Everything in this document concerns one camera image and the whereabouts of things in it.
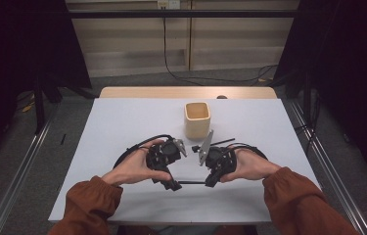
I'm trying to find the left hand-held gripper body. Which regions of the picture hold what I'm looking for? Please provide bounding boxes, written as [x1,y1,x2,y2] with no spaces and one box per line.
[145,137,188,184]

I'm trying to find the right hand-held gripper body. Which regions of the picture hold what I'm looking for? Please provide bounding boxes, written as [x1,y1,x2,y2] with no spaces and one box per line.
[198,128,239,180]

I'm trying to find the black brush with orange end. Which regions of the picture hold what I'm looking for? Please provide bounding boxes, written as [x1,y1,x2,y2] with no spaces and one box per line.
[177,179,207,185]

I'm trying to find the cream square cup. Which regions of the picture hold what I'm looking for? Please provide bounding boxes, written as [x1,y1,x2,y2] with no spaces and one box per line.
[183,101,211,141]

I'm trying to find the person's left hand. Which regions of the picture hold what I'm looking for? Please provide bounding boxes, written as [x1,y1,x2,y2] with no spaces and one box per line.
[101,138,174,187]

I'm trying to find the person's right hand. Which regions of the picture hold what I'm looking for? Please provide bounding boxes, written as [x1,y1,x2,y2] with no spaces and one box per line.
[219,146,282,184]

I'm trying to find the black brush with square head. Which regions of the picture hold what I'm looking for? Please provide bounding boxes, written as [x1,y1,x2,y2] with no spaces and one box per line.
[191,137,237,154]

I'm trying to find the white board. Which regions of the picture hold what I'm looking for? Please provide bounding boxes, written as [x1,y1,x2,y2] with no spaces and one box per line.
[47,97,323,225]

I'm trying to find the person's right leg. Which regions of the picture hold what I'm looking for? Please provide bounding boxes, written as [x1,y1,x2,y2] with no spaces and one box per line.
[214,224,259,235]

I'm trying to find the person's leg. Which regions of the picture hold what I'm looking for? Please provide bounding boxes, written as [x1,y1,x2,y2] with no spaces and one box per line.
[214,224,259,235]
[115,224,161,235]

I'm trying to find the person's left leg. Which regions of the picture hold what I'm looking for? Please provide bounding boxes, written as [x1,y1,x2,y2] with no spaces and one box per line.
[115,224,161,235]

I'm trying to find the wooden table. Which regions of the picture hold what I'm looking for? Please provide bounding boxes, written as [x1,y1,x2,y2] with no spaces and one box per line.
[99,86,278,100]

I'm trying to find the black horizontal bar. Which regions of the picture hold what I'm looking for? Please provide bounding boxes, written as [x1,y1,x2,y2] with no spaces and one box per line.
[68,9,298,20]

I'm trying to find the yellow tape strip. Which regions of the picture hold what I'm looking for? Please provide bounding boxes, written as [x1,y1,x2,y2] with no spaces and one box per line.
[21,102,36,114]

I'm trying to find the black curtain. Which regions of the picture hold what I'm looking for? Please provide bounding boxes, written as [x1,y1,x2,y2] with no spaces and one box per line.
[273,0,367,188]
[0,0,93,172]

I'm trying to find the right hand-held gripper cable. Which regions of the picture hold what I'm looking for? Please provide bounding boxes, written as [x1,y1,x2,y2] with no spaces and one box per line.
[224,142,269,162]

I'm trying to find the black wall cable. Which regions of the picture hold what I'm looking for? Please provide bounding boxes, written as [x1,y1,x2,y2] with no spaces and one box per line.
[161,8,278,87]

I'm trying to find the black stand post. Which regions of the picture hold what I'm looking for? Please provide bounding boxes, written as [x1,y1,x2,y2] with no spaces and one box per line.
[33,77,47,133]
[302,70,313,125]

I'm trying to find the metal rail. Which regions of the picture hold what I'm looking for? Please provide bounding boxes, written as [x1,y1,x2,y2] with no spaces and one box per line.
[288,99,367,235]
[0,103,62,235]

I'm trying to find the beige vertical wall trim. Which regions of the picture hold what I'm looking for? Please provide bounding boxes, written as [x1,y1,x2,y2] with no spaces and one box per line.
[187,0,195,71]

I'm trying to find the white wall socket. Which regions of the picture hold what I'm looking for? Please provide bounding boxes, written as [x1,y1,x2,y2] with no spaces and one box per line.
[157,0,181,10]

